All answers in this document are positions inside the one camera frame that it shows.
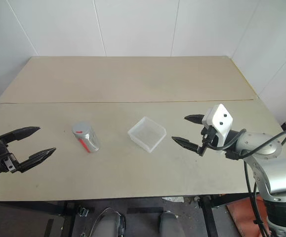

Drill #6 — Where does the small metal caster bracket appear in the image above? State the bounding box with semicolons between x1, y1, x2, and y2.
78;206;91;218

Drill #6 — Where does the dark rounded grey shape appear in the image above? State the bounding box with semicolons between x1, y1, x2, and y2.
93;206;127;237

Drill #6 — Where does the clear plastic square container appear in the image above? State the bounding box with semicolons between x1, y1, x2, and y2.
127;116;167;154

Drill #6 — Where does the black table frame leg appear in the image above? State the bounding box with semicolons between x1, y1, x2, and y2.
42;201;78;237
198;195;257;237

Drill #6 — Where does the white crumpled scrap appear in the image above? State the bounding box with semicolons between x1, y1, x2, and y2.
162;196;185;202

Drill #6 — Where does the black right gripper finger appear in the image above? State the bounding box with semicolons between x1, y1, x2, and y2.
184;114;205;125
171;136;205;157

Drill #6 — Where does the red floor mat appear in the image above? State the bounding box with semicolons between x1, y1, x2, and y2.
226;194;271;237

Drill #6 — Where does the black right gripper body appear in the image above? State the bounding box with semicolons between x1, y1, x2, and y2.
200;124;220;149

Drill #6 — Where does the silver can with red label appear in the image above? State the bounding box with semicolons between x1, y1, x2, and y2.
71;120;101;154

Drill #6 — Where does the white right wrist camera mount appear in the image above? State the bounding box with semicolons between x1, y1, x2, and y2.
202;103;234;154

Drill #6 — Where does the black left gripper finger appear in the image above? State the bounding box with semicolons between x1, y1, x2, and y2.
0;126;41;145
17;147;57;173

